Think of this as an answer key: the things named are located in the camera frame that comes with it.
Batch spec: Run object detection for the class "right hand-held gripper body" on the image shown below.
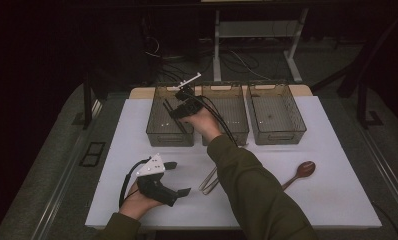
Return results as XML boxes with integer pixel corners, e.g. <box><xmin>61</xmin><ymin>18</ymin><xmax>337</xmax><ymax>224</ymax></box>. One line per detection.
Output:
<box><xmin>176</xmin><ymin>71</ymin><xmax>205</xmax><ymax>118</ymax></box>

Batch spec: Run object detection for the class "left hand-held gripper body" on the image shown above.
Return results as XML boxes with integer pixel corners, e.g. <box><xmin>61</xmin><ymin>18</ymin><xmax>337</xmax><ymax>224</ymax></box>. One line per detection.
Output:
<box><xmin>136</xmin><ymin>153</ymin><xmax>180</xmax><ymax>207</ymax></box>

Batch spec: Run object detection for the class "clear brown plastic bin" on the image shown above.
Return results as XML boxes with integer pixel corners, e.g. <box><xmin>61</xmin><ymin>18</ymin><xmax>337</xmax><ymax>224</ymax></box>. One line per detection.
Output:
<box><xmin>145</xmin><ymin>83</ymin><xmax>196</xmax><ymax>148</ymax></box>
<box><xmin>200</xmin><ymin>83</ymin><xmax>250</xmax><ymax>147</ymax></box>
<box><xmin>246</xmin><ymin>81</ymin><xmax>308</xmax><ymax>146</ymax></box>

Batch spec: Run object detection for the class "brown wooden spoon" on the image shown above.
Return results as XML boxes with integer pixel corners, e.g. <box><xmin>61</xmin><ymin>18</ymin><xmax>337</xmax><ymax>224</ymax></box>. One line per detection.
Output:
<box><xmin>281</xmin><ymin>160</ymin><xmax>317</xmax><ymax>191</ymax></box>

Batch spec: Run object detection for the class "person's right hand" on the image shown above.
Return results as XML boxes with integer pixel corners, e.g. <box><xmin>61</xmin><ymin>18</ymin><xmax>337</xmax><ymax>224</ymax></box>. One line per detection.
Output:
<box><xmin>181</xmin><ymin>107</ymin><xmax>223</xmax><ymax>143</ymax></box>

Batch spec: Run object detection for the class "person's left hand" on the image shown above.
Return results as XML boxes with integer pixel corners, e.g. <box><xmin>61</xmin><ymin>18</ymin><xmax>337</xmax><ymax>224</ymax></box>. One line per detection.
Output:
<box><xmin>119</xmin><ymin>182</ymin><xmax>165</xmax><ymax>221</ymax></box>

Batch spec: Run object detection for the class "white table mat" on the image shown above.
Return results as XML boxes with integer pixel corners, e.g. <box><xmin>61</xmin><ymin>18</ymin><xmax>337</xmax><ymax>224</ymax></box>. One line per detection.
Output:
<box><xmin>84</xmin><ymin>95</ymin><xmax>383</xmax><ymax>231</ymax></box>

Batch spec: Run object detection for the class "black metal stand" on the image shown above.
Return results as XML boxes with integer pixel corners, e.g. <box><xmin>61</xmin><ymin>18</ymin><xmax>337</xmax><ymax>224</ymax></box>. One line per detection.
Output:
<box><xmin>356</xmin><ymin>79</ymin><xmax>385</xmax><ymax>130</ymax></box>
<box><xmin>82</xmin><ymin>73</ymin><xmax>95</xmax><ymax>131</ymax></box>

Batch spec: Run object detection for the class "tangle of floor cables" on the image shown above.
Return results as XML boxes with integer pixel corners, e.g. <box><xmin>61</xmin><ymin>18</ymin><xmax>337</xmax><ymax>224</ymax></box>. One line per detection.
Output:
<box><xmin>142</xmin><ymin>35</ymin><xmax>272</xmax><ymax>84</ymax></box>

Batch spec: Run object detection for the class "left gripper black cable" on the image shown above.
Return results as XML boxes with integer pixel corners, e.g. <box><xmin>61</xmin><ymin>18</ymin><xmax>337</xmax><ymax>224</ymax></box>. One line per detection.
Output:
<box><xmin>118</xmin><ymin>157</ymin><xmax>152</xmax><ymax>210</ymax></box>

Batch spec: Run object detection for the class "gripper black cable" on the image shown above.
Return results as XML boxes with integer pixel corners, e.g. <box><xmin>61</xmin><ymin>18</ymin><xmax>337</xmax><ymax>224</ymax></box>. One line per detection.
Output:
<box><xmin>118</xmin><ymin>157</ymin><xmax>152</xmax><ymax>210</ymax></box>
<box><xmin>192</xmin><ymin>95</ymin><xmax>239</xmax><ymax>147</ymax></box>

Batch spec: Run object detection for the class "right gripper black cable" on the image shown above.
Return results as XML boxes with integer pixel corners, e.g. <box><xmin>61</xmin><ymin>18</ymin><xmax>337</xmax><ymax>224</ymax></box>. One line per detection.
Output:
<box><xmin>192</xmin><ymin>95</ymin><xmax>239</xmax><ymax>147</ymax></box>

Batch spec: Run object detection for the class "white metal desk frame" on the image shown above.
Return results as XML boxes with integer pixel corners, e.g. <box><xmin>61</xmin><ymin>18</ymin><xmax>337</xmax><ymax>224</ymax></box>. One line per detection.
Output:
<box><xmin>212</xmin><ymin>7</ymin><xmax>310</xmax><ymax>84</ymax></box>

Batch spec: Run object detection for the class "black floor cable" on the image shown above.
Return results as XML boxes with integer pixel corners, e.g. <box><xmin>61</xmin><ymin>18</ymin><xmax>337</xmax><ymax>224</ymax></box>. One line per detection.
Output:
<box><xmin>371</xmin><ymin>200</ymin><xmax>398</xmax><ymax>240</ymax></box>

